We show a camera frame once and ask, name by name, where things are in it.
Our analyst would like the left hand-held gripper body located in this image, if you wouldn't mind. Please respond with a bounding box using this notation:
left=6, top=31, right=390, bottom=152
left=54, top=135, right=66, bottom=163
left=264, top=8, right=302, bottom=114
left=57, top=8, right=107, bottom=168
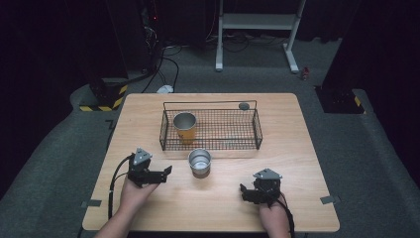
left=126, top=147, right=168, bottom=189

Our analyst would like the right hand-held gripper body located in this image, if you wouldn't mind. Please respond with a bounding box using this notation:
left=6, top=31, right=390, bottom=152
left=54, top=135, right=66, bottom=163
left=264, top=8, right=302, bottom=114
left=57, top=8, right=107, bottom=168
left=247, top=168, right=283, bottom=208

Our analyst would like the person's left hand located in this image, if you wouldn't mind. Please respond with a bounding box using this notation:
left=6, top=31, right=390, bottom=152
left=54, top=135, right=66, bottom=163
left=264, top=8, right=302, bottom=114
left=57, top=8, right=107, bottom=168
left=118, top=178, right=160, bottom=216

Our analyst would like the person's right hand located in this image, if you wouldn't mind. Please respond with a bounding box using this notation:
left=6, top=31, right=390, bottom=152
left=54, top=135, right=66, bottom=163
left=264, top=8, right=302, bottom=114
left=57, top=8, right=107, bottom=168
left=258, top=193, right=290, bottom=231

